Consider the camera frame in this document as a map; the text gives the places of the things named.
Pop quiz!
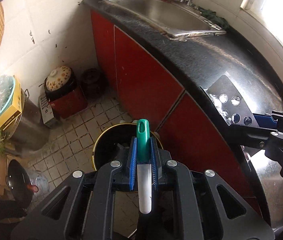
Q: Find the stainless steel sink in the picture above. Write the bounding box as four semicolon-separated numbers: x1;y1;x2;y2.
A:
103;0;226;40

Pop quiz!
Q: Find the green and white marker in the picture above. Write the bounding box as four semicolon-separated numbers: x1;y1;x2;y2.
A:
137;119;152;215

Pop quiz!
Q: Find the yellow cardboard box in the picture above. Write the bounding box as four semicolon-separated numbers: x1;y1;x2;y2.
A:
0;76;22;131

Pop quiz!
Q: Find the black trash bin yellow rim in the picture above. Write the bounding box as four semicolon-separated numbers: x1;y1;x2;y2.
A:
92;122;164;193

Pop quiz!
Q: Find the dark clay pot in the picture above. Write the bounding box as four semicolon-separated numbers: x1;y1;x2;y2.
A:
80;68;109;99

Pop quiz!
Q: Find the floral lid pot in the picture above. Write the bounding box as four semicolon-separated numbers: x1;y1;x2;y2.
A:
46;66;72;92

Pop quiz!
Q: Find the red cabinet door left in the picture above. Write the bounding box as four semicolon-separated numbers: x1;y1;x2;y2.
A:
114;27;184;131

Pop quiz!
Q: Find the dark green rag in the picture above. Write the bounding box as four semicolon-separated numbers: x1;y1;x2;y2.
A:
199;7;230;30

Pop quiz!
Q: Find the black wok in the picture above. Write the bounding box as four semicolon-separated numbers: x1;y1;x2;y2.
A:
5;159;39;209

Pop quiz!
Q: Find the grey perforated box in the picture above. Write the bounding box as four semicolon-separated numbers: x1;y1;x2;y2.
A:
39;94;59;129

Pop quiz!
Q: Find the large steel stockpot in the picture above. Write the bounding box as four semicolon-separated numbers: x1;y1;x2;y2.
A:
5;90;49;155

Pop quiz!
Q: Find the red cabinet door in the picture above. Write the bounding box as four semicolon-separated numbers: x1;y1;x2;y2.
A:
158;93;261;215
114;27;184;131
91;10;117;91

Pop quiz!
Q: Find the red cabinet door right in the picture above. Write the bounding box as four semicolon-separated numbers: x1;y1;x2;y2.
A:
158;93;261;215

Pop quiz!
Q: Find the red cabinet door far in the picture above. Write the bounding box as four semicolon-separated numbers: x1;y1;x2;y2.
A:
91;10;117;91

